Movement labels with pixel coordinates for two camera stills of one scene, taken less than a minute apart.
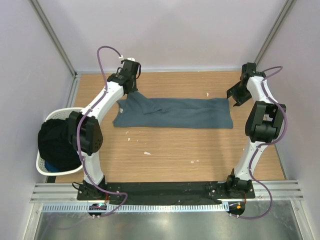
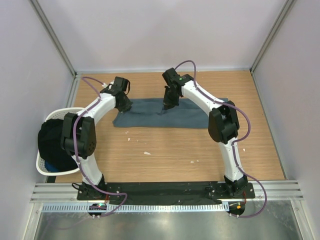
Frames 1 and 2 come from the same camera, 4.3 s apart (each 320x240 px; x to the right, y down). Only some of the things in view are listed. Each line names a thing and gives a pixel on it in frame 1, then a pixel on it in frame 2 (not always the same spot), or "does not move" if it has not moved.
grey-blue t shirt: x=137 y=111 does not move
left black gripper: x=134 y=88 to x=127 y=106
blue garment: x=50 y=168 does not move
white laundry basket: x=60 y=113 does not move
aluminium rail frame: x=282 y=190 does not move
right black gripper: x=232 y=91 to x=167 y=103
